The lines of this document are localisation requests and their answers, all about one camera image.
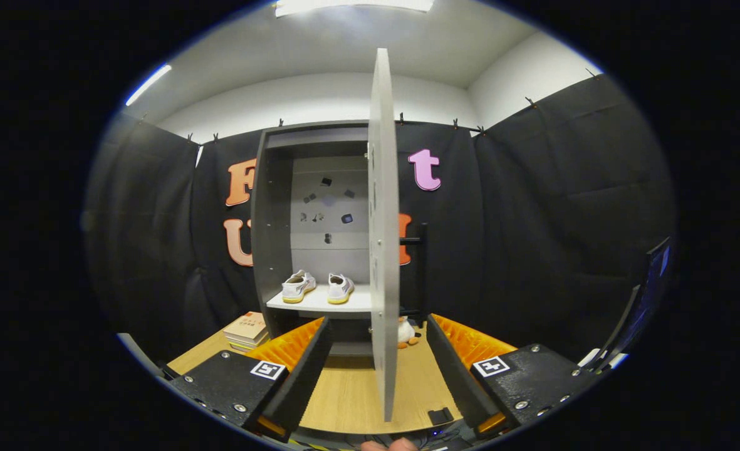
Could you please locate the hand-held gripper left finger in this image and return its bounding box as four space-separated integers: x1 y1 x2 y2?
168 316 333 442

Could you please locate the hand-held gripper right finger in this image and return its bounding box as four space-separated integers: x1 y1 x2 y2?
426 313 599 439

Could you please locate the white canvas shoe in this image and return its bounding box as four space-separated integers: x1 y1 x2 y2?
327 272 356 305
281 269 318 304

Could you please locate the black door handle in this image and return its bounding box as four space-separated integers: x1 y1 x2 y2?
400 222 429 317

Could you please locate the grey shoe cabinet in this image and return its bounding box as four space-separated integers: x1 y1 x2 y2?
251 120 377 358

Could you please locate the beige shoe cabinet door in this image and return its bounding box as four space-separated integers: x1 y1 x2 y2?
368 48 402 422

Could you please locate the white cabinet shelf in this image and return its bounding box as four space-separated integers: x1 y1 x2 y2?
266 285 373 313

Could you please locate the penguin plush toy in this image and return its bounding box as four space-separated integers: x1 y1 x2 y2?
398 316 420 349

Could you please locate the stack of books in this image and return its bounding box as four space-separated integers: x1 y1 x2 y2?
222 311 270 351

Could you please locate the white flat object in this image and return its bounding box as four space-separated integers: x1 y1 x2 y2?
580 348 628 371

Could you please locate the black backdrop cloth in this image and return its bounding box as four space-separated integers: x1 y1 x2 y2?
85 74 677 370

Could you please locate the row of black cloth clips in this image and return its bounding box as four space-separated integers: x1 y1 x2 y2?
138 68 599 142

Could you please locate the long ceiling light strip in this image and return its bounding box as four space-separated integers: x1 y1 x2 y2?
125 64 173 107

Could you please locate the rectangular ceiling light panel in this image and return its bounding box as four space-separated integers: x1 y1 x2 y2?
274 0 434 18

